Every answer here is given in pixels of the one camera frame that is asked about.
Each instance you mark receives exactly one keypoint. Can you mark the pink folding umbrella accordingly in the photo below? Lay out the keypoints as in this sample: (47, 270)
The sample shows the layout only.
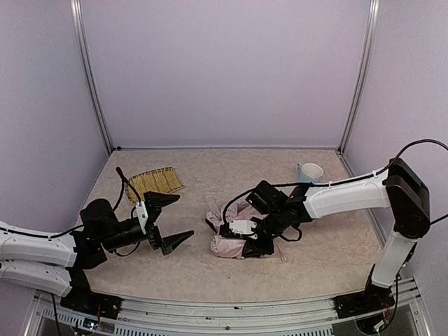
(232, 247)

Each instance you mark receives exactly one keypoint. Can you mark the light blue ceramic mug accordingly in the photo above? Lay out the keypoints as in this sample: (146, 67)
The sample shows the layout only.
(309, 172)

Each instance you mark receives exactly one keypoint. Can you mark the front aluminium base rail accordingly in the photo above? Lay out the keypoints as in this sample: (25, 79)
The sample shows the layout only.
(309, 316)

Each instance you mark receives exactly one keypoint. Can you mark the right rear aluminium corner post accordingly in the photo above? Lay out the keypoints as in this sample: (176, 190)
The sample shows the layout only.
(362, 75)

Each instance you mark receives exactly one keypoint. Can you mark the woven bamboo tray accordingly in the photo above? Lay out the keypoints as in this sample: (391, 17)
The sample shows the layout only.
(163, 180)

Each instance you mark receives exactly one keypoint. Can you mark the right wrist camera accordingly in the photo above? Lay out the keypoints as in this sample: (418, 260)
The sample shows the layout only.
(240, 229)

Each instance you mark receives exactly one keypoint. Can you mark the aluminium corner post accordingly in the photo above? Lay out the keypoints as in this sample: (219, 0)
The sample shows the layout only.
(81, 37)
(362, 75)

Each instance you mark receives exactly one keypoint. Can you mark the left rear aluminium corner post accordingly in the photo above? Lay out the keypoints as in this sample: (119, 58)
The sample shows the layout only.
(81, 37)

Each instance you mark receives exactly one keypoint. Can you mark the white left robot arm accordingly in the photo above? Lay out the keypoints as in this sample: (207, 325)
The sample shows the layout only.
(56, 262)

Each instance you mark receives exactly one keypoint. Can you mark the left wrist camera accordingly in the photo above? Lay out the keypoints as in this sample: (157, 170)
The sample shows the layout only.
(142, 215)

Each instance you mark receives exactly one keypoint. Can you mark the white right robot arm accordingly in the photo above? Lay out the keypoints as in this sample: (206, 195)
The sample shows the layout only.
(396, 187)

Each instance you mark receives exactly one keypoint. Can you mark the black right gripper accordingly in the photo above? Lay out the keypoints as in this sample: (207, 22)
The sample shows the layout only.
(261, 243)

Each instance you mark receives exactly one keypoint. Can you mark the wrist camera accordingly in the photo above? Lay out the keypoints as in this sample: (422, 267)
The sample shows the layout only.
(240, 229)
(142, 215)

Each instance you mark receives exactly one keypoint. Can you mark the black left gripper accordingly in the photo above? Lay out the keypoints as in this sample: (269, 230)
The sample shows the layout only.
(153, 228)

